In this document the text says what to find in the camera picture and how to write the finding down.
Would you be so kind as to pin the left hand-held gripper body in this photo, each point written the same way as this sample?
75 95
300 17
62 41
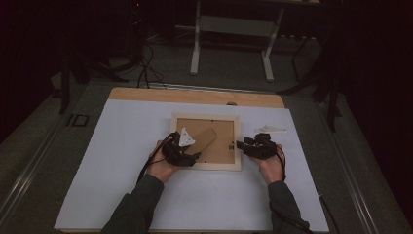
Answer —
177 154

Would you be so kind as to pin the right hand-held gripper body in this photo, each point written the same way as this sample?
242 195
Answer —
263 148

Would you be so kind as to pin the wooden photo frame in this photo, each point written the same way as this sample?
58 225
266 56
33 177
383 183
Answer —
224 130

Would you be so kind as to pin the person's left hand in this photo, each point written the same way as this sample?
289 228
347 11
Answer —
160 169

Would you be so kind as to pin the person's right hand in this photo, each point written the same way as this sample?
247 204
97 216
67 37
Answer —
272 169

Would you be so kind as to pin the round table grommet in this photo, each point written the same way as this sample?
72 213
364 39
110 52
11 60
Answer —
231 103

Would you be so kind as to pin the white table mat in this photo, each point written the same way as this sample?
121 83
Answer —
130 130

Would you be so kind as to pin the metal floor strip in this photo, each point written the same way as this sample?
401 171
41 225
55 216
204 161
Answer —
201 87

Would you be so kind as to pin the black metal stand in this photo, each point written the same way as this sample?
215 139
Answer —
332 97
65 84

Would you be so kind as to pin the metal floor rail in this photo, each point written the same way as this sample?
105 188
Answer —
29 175
354 182

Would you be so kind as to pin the white metal desk frame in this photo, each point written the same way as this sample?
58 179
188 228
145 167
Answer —
235 26

